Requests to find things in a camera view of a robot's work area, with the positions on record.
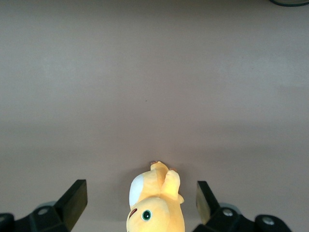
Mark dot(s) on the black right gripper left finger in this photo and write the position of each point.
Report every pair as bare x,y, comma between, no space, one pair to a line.
60,215

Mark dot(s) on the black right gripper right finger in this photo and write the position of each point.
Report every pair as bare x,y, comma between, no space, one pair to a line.
217,222

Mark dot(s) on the yellow plush toy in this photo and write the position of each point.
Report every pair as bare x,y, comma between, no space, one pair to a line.
157,193

